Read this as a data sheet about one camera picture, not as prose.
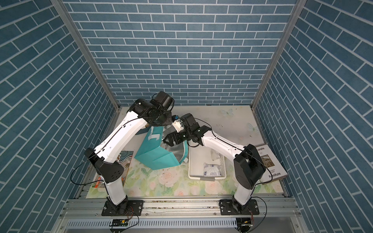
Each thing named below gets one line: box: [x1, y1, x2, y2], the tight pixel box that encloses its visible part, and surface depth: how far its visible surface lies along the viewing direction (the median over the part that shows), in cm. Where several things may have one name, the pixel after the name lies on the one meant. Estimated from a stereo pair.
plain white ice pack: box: [210, 148, 221, 161], surface depth 91 cm
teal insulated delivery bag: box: [134, 125, 189, 170], surface depth 77 cm
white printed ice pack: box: [203, 162, 222, 177], surface depth 86 cm
